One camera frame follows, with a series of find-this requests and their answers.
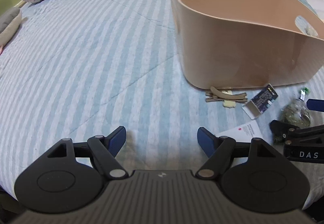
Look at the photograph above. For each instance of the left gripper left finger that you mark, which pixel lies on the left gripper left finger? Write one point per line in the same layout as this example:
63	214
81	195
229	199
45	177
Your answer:
104	150

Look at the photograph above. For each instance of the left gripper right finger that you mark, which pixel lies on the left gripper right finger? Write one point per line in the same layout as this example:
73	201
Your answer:
219	153

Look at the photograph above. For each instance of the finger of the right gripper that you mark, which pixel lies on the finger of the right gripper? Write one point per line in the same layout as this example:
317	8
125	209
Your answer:
315	105
282	131

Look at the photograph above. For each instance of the green dried herb packet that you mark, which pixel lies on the green dried herb packet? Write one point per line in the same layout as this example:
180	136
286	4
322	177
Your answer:
296	112

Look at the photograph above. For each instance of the white small box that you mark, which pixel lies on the white small box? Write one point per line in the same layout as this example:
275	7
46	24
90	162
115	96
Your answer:
244	132

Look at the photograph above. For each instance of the dark blue small box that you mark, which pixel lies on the dark blue small box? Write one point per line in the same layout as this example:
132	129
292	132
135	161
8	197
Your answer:
260	102

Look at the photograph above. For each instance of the brown hair clip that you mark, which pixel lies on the brown hair clip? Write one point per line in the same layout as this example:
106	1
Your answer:
228	99

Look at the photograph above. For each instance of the white plush toy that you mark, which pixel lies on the white plush toy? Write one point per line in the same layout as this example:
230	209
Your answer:
311	31

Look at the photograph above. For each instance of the blue striped bed cover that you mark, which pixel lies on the blue striped bed cover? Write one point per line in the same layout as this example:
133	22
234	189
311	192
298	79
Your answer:
81	68

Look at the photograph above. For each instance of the beige plastic storage basket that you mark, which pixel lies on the beige plastic storage basket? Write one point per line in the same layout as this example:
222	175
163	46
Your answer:
233	44

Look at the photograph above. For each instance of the grey beige slipper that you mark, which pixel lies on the grey beige slipper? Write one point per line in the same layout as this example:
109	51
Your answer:
10	22

